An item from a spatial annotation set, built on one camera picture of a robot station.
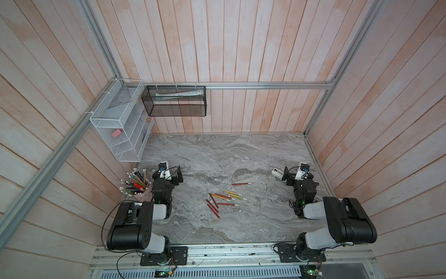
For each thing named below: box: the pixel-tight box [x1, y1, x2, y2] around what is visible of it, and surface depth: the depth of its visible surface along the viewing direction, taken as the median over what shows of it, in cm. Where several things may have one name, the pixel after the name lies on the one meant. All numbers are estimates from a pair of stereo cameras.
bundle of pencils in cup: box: [119, 167, 149, 197], surface depth 83 cm
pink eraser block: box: [110, 128, 124, 139], surface depth 84 cm
